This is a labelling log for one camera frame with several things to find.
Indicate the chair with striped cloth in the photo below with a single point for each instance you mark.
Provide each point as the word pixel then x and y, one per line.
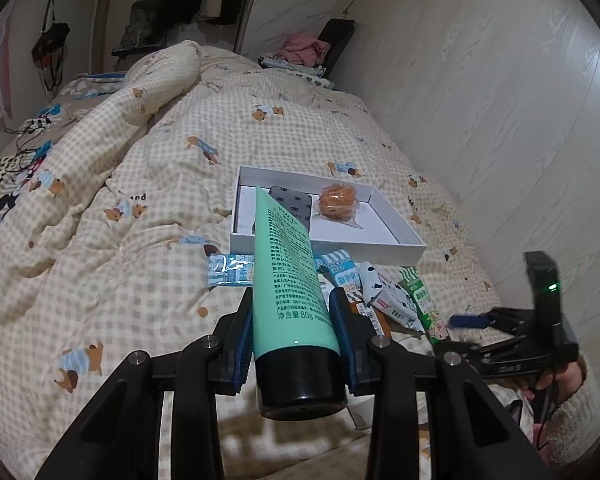
pixel 140 25

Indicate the beige checked bear quilt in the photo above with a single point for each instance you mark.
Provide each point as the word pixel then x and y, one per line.
pixel 130 260

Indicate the black hanging bag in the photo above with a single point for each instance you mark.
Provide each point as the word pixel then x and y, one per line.
pixel 52 40

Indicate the pink crumpled cloth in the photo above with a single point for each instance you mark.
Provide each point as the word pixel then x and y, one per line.
pixel 305 49

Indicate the person's right forearm fuzzy sleeve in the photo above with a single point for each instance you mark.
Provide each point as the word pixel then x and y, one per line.
pixel 580 420

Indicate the person's right hand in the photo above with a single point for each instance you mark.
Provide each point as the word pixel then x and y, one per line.
pixel 565 375

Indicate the green tube with black cap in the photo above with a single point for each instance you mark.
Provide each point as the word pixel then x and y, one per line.
pixel 290 300

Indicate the silver patterned pouch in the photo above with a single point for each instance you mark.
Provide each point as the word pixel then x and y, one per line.
pixel 292 205

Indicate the cartoon print bed sheet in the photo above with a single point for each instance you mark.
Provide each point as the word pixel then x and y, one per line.
pixel 10 180

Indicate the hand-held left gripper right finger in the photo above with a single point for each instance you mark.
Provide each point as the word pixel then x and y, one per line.
pixel 341 340

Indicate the white shallow cardboard box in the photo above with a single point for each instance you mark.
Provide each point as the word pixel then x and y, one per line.
pixel 370 225

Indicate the light patterned folded cloth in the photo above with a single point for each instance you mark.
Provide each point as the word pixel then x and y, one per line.
pixel 290 65

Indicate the black spotted white snack packet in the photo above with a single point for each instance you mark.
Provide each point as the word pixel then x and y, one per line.
pixel 387 295

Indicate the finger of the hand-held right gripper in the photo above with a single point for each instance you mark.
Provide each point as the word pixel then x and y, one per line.
pixel 467 321
pixel 470 350

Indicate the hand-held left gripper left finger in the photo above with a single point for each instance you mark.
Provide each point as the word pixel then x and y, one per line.
pixel 241 360

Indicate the green cartoon snack packet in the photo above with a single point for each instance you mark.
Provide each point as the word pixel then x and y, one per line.
pixel 422 305

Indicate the orange pastry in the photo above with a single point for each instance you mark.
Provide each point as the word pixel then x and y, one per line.
pixel 336 200

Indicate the blue cartoon snack packet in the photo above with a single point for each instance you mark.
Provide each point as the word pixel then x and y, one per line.
pixel 342 272
pixel 230 271

